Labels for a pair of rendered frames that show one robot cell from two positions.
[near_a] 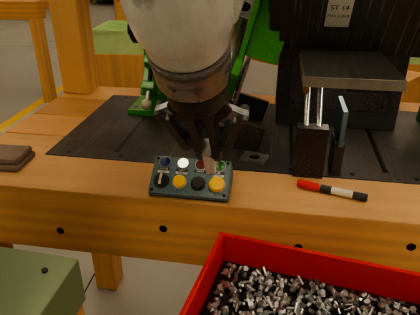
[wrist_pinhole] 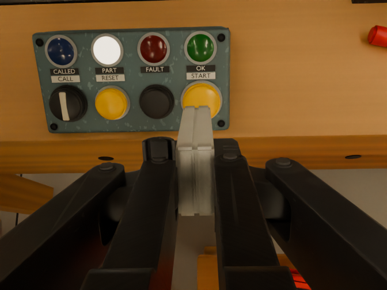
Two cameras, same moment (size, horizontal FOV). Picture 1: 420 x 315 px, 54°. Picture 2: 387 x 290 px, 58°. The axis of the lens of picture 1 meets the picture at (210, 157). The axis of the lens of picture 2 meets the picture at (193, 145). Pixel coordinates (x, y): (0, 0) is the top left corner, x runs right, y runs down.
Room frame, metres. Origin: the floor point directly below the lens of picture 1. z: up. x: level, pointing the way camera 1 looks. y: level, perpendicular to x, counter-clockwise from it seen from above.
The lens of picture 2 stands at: (0.54, 0.00, 1.18)
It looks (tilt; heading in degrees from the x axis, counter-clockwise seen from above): 75 degrees down; 357
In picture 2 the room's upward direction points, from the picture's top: 7 degrees counter-clockwise
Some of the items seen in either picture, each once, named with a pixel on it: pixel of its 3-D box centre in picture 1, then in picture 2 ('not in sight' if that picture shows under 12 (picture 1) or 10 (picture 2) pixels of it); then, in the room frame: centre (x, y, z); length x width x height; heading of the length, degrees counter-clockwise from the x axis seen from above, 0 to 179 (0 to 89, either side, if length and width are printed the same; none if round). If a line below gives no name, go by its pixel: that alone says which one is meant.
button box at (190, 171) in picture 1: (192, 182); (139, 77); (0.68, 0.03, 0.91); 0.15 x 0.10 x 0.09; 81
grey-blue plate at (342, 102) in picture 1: (337, 135); not in sight; (0.77, -0.26, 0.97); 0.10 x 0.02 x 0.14; 171
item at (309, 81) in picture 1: (339, 58); not in sight; (0.83, -0.26, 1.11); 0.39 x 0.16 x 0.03; 171
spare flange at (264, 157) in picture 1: (254, 157); not in sight; (0.80, -0.10, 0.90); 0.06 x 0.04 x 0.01; 66
